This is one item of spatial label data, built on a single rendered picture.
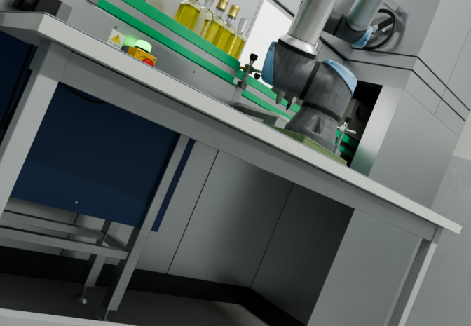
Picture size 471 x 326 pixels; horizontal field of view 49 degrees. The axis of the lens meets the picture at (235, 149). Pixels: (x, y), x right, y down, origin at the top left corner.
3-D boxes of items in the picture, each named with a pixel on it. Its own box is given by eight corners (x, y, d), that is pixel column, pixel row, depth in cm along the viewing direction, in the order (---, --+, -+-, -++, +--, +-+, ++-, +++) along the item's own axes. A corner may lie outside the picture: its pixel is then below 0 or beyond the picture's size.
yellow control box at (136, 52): (134, 78, 147) (144, 55, 147) (148, 83, 141) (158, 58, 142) (114, 69, 142) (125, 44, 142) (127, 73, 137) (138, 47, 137)
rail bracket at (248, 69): (223, 84, 184) (237, 52, 184) (255, 92, 172) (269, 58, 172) (218, 81, 182) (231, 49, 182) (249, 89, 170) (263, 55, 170)
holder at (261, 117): (245, 136, 195) (253, 117, 195) (298, 155, 175) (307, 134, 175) (214, 121, 183) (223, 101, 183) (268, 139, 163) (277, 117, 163)
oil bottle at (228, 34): (205, 80, 187) (228, 26, 188) (215, 82, 183) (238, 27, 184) (195, 73, 183) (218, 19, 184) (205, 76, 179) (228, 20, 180)
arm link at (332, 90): (345, 117, 137) (366, 72, 138) (299, 96, 138) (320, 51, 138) (337, 123, 149) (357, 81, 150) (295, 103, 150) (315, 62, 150)
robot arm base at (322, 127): (341, 158, 142) (357, 127, 142) (309, 138, 132) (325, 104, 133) (304, 146, 153) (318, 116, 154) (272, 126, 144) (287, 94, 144)
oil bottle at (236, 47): (217, 86, 191) (239, 34, 192) (226, 88, 187) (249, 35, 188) (207, 80, 187) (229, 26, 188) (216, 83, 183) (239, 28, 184)
